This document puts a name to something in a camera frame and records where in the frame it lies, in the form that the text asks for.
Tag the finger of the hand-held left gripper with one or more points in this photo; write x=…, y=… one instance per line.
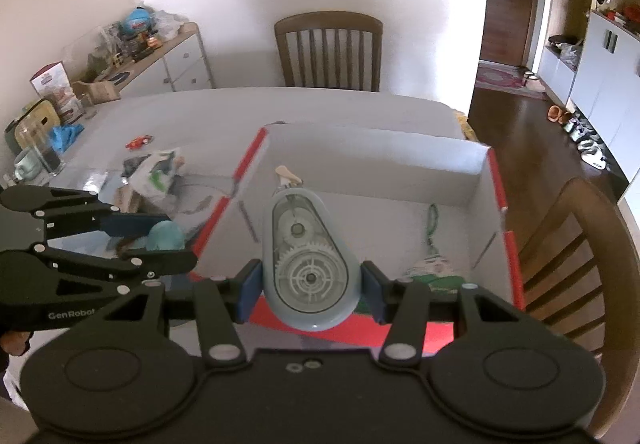
x=165, y=261
x=135, y=224

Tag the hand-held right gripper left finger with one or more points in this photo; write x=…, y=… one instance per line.
x=250, y=294

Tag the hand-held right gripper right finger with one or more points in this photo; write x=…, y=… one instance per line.
x=372, y=291

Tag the teal plastic object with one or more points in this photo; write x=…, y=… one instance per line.
x=167, y=234

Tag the white plastic bag green print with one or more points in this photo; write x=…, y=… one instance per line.
x=155, y=174

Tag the blue-grey correction tape dispenser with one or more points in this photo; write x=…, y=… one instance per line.
x=310, y=274

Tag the red and white cardboard box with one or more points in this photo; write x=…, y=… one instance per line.
x=360, y=164

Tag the person's left hand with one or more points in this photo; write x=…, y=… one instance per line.
x=12, y=343

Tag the dark item in clear wrap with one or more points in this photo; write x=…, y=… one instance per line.
x=131, y=167

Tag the green and white packet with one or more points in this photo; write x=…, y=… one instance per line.
x=435, y=274

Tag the small red toy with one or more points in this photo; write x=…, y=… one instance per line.
x=138, y=142

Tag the blue cloth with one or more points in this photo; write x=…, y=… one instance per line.
x=67, y=134

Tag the clear glass pitcher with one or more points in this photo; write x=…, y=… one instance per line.
x=42, y=144

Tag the pale green mug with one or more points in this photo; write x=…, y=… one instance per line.
x=25, y=169

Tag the small drinking glass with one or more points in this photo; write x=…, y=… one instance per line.
x=89, y=107

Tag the small wooden box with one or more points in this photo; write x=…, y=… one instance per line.
x=97, y=90

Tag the green kitchen appliance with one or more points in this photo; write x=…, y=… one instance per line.
x=27, y=122

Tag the red and white carton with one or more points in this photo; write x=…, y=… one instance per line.
x=52, y=84

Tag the white sideboard wooden top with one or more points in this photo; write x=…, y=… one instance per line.
x=185, y=64

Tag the dark jars on sideboard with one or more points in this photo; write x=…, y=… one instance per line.
x=137, y=47

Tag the blue globe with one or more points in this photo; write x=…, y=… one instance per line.
x=137, y=22

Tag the clear plastic bags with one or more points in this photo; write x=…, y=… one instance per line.
x=167, y=24

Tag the brown wooden round-back chair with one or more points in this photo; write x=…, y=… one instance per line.
x=575, y=249

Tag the brown wooden slatted chair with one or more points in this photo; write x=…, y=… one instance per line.
x=327, y=49

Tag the patterned door rug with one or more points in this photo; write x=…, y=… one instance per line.
x=500, y=77

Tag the orange slippers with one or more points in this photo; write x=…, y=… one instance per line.
x=556, y=113

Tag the row of shoes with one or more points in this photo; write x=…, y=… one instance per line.
x=585, y=139

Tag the plastic bag in cabinet nook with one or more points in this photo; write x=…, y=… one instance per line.
x=567, y=53

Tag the white and wood wall cabinet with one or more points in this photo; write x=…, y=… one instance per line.
x=600, y=69

